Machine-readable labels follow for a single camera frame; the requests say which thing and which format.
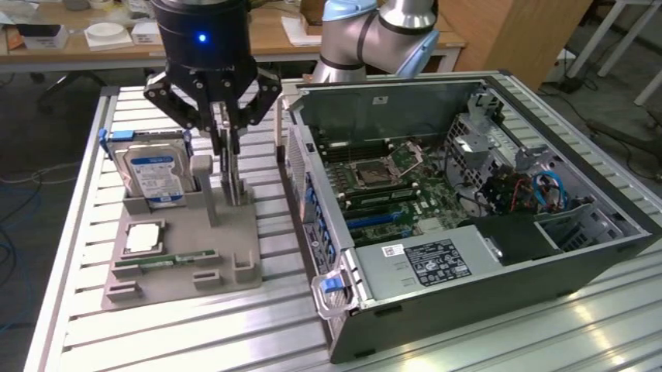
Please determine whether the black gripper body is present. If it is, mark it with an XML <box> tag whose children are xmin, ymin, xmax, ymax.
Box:
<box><xmin>150</xmin><ymin>0</ymin><xmax>259</xmax><ymax>129</ymax></box>

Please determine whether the black graphics card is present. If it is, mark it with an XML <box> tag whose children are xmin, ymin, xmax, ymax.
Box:
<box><xmin>214</xmin><ymin>102</ymin><xmax>249</xmax><ymax>207</ymax></box>

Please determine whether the blue expansion slot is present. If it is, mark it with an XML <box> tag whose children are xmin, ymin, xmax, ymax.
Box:
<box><xmin>347</xmin><ymin>211</ymin><xmax>406</xmax><ymax>230</ymax></box>

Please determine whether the small white box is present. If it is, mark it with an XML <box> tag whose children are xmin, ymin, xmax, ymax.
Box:
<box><xmin>130</xmin><ymin>20</ymin><xmax>163</xmax><ymax>45</ymax></box>

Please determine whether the blue disk caddy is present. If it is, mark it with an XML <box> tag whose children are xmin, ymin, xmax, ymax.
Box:
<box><xmin>98</xmin><ymin>126</ymin><xmax>195</xmax><ymax>164</ymax></box>

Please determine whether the wooden desk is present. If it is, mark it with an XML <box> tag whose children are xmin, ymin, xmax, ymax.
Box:
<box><xmin>0</xmin><ymin>0</ymin><xmax>467</xmax><ymax>74</ymax></box>

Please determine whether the white paper stack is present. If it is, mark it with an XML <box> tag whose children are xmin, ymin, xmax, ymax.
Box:
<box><xmin>281</xmin><ymin>15</ymin><xmax>325</xmax><ymax>48</ymax></box>

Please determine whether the white round container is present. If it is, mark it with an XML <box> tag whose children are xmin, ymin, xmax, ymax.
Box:
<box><xmin>83</xmin><ymin>22</ymin><xmax>136</xmax><ymax>51</ymax></box>

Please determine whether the silver hard disk blue label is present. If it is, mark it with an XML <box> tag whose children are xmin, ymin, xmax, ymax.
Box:
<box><xmin>115</xmin><ymin>143</ymin><xmax>188</xmax><ymax>207</ymax></box>

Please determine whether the cardboard box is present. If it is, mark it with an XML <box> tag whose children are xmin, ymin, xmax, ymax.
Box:
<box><xmin>299</xmin><ymin>0</ymin><xmax>329</xmax><ymax>26</ymax></box>

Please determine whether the white box black lid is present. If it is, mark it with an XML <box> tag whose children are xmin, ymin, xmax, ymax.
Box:
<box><xmin>15</xmin><ymin>23</ymin><xmax>70</xmax><ymax>50</ymax></box>

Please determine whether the CPU socket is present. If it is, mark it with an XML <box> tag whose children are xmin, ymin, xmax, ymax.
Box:
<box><xmin>351</xmin><ymin>159</ymin><xmax>398</xmax><ymax>191</ymax></box>

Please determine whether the metal socket cover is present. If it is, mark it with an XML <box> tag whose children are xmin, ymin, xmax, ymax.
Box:
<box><xmin>387</xmin><ymin>139</ymin><xmax>429</xmax><ymax>176</ymax></box>

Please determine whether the silver CPU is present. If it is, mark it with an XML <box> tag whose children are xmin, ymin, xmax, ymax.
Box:
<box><xmin>127</xmin><ymin>223</ymin><xmax>163</xmax><ymax>253</ymax></box>

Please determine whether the green motherboard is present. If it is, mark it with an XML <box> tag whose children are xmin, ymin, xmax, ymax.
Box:
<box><xmin>315</xmin><ymin>131</ymin><xmax>478</xmax><ymax>247</ymax></box>

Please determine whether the green RAM stick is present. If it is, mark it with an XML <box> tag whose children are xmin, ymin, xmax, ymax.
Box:
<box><xmin>115</xmin><ymin>250</ymin><xmax>219</xmax><ymax>269</ymax></box>

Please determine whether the metal disk bay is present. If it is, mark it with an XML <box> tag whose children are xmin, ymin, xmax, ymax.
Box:
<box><xmin>443</xmin><ymin>112</ymin><xmax>525</xmax><ymax>184</ymax></box>

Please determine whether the grey parts rack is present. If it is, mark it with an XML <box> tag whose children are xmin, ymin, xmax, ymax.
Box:
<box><xmin>104</xmin><ymin>153</ymin><xmax>265</xmax><ymax>311</ymax></box>

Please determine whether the blue case latch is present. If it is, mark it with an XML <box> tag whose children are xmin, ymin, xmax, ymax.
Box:
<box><xmin>319</xmin><ymin>276</ymin><xmax>346</xmax><ymax>298</ymax></box>

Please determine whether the wooden cabinet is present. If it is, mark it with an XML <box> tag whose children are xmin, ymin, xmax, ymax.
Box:
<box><xmin>439</xmin><ymin>0</ymin><xmax>596</xmax><ymax>91</ymax></box>

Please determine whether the grey power supply unit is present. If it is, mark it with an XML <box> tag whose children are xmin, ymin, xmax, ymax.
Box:
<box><xmin>354</xmin><ymin>226</ymin><xmax>506</xmax><ymax>301</ymax></box>

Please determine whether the open black PC case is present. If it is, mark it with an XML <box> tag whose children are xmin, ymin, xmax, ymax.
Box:
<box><xmin>274</xmin><ymin>75</ymin><xmax>654</xmax><ymax>365</ymax></box>

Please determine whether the red wire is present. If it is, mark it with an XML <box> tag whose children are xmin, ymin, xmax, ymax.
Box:
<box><xmin>509</xmin><ymin>175</ymin><xmax>535</xmax><ymax>212</ymax></box>

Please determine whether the blue wire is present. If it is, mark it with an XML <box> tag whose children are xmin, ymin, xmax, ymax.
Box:
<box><xmin>531</xmin><ymin>171</ymin><xmax>572</xmax><ymax>212</ymax></box>

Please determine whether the white table frame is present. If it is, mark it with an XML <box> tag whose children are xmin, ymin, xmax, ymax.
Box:
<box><xmin>565</xmin><ymin>0</ymin><xmax>662</xmax><ymax>106</ymax></box>

